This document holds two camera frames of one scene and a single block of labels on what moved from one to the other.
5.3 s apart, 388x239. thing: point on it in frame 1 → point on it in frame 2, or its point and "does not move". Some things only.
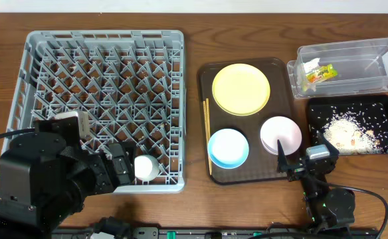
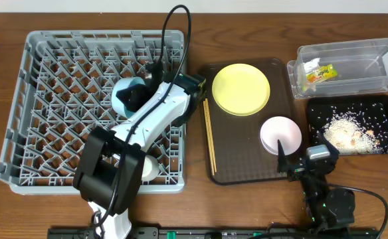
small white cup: [146, 167] does not move
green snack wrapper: [322, 74] does not move
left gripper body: [121, 164] → [135, 96]
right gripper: [299, 169] does not move
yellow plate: [241, 89] does not move
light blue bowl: [228, 149] → [123, 83]
